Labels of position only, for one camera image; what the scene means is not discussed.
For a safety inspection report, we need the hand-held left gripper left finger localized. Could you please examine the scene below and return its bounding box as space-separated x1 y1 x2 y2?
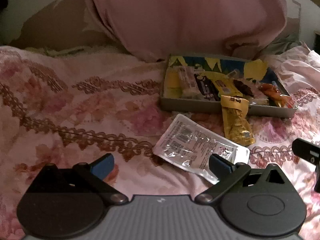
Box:
31 153 129 204

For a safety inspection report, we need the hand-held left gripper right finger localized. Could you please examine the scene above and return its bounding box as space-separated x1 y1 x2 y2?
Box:
195 153 289 204

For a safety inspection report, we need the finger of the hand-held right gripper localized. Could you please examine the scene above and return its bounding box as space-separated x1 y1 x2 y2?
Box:
292 137 320 165

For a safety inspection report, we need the white pink snack packet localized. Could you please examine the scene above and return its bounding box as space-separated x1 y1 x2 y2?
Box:
152 113 251 185

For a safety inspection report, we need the yellow snack packet brown label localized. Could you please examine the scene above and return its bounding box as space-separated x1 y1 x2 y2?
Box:
221 95 255 146

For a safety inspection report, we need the orange sausages packet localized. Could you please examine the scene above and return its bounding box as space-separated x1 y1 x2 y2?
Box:
258 82 296 108

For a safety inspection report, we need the beige cracker packet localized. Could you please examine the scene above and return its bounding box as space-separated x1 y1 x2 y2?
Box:
249 90 272 106

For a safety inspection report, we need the grey box with blue-yellow lining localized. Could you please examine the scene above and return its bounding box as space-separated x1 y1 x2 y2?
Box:
159 54 298 119

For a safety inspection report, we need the blue snack packet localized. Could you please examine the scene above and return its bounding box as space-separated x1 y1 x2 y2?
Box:
194 71 218 102

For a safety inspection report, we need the clear grain bar packet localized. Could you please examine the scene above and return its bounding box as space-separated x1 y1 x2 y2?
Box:
178 67 198 100

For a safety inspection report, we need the grey cloth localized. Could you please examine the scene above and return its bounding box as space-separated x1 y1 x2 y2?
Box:
262 33 301 56

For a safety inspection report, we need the dark wooden nightstand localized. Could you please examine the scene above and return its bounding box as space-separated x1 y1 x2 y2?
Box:
312 30 320 53

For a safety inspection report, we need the pink pillow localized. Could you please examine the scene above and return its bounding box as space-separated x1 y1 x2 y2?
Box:
82 0 288 63

